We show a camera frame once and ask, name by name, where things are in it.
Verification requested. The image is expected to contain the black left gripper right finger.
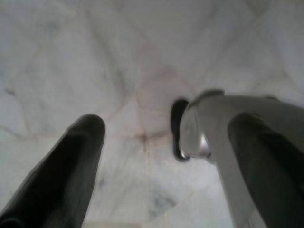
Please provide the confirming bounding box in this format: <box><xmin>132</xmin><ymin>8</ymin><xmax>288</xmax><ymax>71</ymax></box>
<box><xmin>227</xmin><ymin>112</ymin><xmax>304</xmax><ymax>228</ymax></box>

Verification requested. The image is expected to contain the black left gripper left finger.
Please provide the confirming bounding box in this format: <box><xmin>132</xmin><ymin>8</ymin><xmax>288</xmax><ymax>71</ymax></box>
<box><xmin>0</xmin><ymin>114</ymin><xmax>106</xmax><ymax>228</ymax></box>

